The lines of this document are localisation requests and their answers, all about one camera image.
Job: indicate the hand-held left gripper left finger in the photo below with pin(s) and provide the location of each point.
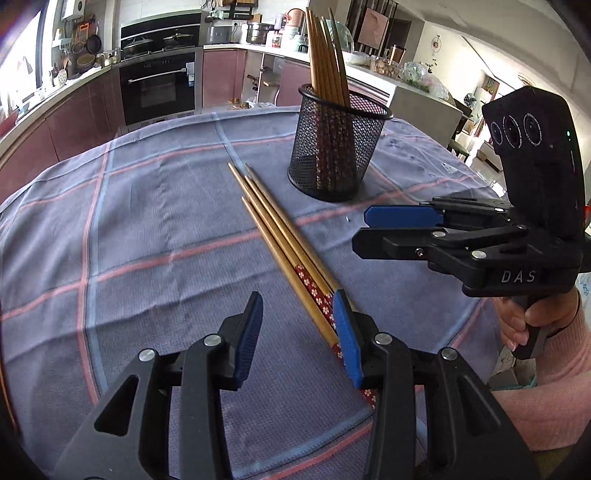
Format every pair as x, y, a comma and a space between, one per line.
247, 341

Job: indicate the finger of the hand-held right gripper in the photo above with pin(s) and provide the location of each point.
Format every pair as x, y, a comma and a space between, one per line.
397, 216
388, 244

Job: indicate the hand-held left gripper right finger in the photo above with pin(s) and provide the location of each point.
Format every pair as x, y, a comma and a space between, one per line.
346, 341

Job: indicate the black mesh utensil holder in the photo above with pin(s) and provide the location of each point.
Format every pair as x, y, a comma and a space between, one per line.
364, 138

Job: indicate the bundle of wooden chopsticks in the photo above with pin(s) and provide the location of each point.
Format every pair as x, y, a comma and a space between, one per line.
325, 69

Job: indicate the person's right forearm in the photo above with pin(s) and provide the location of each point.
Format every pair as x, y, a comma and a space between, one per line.
554, 392

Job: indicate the person's right hand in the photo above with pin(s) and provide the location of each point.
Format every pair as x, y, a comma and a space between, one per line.
515, 323

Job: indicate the clear plastic bag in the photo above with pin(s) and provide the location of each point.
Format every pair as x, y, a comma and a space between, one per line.
422, 78

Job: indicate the blue plaid tablecloth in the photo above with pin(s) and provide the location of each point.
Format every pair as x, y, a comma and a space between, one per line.
161, 230

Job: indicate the clear plastic food container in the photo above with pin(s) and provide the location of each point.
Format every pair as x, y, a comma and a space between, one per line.
384, 67

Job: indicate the copper tumbler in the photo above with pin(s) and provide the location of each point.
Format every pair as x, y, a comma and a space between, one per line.
398, 54

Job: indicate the pink kettle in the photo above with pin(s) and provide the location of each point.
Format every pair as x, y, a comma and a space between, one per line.
295, 18

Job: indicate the pink base cabinets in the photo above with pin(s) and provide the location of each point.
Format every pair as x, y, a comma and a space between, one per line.
221, 76
60, 134

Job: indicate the steel steamer pot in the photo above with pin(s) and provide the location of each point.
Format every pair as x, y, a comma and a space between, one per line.
258, 33

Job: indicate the silver countertop appliance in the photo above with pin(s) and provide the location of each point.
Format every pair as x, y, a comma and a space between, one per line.
219, 35

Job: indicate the black built-in oven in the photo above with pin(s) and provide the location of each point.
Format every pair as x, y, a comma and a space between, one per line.
157, 92

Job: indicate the black pot with lid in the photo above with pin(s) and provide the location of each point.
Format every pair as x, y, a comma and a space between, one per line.
178, 40

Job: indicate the black range hood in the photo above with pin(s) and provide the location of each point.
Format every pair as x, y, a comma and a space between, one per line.
161, 31

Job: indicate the black wok with lid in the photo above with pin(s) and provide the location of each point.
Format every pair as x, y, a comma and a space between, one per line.
137, 45

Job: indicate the black hanging frying pan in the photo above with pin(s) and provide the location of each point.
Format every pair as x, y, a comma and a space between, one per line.
93, 44

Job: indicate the kitchen window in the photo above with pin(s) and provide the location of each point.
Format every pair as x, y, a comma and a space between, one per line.
18, 60

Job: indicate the white water heater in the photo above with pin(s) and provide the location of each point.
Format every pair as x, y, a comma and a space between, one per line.
74, 8

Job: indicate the wall clock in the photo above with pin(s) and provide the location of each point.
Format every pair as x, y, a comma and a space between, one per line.
436, 45

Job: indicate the framed wall painting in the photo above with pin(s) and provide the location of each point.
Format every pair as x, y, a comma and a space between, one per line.
374, 25

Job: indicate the black wall rack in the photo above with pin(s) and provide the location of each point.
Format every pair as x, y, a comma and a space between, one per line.
235, 5

